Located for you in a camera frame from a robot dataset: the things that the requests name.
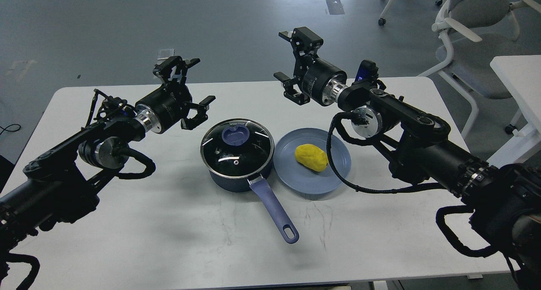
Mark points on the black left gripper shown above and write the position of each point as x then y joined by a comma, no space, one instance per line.
172,101

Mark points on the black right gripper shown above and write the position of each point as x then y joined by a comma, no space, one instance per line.
322,81

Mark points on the glass lid blue knob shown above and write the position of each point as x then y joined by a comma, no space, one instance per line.
237,148

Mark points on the yellow potato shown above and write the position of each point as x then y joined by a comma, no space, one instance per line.
312,157

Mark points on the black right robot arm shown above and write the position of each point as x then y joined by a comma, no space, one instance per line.
501,206

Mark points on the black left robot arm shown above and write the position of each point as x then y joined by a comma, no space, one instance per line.
63,183

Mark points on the dark blue saucepan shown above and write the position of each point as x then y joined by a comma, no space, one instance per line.
258,183

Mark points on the blue plate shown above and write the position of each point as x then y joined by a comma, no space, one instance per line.
300,178

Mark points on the white side table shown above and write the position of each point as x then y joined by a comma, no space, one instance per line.
521,75

